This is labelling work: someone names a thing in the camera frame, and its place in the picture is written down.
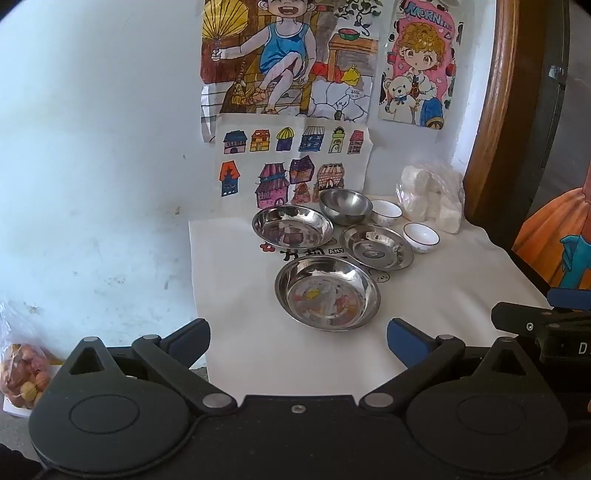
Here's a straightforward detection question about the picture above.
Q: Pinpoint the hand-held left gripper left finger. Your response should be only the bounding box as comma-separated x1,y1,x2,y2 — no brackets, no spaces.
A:
60,318,238,414

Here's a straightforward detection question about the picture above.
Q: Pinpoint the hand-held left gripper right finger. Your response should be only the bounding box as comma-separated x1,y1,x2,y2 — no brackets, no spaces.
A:
359,318,532,414

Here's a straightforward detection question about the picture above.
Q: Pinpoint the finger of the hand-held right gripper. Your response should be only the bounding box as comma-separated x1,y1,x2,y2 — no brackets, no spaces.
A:
547,287,591,312
491,301,557,334

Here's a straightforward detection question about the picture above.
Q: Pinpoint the large stainless steel plate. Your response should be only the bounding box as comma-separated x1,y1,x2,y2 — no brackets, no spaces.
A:
274,256,382,332

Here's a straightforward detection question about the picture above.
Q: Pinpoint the white ceramic bowl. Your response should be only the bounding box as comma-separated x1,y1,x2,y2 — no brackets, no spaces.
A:
403,222,440,254
370,199,403,228

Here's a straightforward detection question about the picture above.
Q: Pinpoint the stainless steel bowl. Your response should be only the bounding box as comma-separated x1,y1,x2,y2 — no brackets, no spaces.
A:
318,188,373,226

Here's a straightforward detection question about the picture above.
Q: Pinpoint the white printed cloth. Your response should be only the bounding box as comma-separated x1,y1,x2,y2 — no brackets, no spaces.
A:
188,196,555,398

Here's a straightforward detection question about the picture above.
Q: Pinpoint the plastic bag of white rolls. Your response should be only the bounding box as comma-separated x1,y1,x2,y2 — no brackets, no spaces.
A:
394,159,465,235

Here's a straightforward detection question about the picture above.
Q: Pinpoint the plastic bag of snacks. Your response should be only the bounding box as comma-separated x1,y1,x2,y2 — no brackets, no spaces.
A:
0,300,65,411

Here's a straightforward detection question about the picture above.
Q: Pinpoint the colourful houses drawing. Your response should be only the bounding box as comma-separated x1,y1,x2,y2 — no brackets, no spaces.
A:
215,115,374,210

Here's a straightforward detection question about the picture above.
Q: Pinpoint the girl with teddy bear drawing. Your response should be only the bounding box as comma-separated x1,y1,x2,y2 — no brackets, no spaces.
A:
379,0,465,131

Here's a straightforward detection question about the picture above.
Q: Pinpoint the boy with fan drawing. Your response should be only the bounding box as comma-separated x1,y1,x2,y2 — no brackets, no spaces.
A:
199,0,384,144

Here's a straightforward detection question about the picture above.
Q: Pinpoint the curved wooden frame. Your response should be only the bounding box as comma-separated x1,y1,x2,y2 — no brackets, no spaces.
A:
463,0,550,252

